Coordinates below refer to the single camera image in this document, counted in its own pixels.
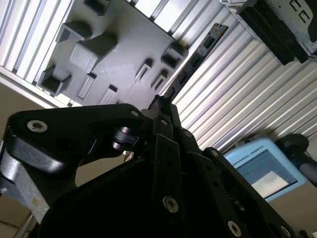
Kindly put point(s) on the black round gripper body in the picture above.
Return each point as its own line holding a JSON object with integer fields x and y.
{"x": 111, "y": 210}

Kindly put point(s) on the dark RAM stick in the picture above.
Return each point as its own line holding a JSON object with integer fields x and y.
{"x": 198, "y": 56}

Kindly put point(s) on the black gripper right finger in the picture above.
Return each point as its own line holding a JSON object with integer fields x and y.
{"x": 223, "y": 188}

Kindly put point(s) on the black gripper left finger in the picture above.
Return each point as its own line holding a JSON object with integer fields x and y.
{"x": 62, "y": 138}

